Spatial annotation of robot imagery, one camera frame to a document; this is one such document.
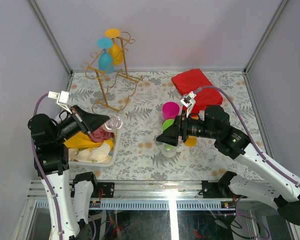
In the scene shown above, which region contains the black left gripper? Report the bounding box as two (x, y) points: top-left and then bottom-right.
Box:
(54, 104), (111, 144)

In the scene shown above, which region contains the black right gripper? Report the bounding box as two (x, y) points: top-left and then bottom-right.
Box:
(156, 109), (219, 146)

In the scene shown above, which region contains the green plastic wine glass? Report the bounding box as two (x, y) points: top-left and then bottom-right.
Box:
(162, 119), (174, 152)

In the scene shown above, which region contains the clear wine glass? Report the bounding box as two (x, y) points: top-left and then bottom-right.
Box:
(161, 143), (177, 165)
(101, 114), (124, 133)

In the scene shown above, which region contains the orange plastic wine glass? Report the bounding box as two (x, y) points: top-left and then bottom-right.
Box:
(105, 28), (123, 66)
(184, 114), (199, 147)

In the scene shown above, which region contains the magenta plastic wine glass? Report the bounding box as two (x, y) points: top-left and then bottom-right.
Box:
(162, 101), (180, 121)

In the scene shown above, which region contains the teal plastic wine glass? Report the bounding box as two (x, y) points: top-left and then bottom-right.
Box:
(97, 37), (114, 74)

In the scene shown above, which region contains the red plastic wine glass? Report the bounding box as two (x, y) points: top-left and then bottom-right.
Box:
(182, 104), (200, 114)

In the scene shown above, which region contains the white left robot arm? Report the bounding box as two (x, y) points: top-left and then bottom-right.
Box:
(27, 105), (110, 240)

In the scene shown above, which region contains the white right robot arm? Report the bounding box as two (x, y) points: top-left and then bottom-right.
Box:
(156, 105), (300, 226)

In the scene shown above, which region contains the pink crumpled cloth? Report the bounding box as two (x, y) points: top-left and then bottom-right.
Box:
(89, 127), (115, 143)

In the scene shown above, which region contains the yellow cloth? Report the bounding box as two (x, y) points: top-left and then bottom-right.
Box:
(64, 132), (114, 149)

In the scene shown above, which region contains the white plastic basket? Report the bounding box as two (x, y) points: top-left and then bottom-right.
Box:
(69, 127), (123, 167)

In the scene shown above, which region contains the cream cloth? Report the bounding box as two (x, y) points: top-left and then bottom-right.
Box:
(68, 143), (112, 164)

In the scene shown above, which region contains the red folded cloth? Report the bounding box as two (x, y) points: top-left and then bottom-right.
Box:
(171, 68), (223, 111)

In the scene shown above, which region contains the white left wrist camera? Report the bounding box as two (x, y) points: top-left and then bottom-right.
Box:
(47, 91), (72, 114)

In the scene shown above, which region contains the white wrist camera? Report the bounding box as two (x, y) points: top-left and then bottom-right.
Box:
(180, 91), (197, 118)
(47, 91), (72, 114)

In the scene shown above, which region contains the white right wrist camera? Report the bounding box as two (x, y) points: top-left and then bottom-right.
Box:
(180, 91), (197, 118)

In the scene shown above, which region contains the gold wire wine glass rack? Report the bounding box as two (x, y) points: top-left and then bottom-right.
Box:
(81, 30), (144, 113)

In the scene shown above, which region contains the grey cable duct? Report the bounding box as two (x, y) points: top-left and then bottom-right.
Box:
(89, 199), (235, 211)

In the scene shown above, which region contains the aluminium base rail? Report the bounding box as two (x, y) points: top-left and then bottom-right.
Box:
(27, 180), (297, 200)

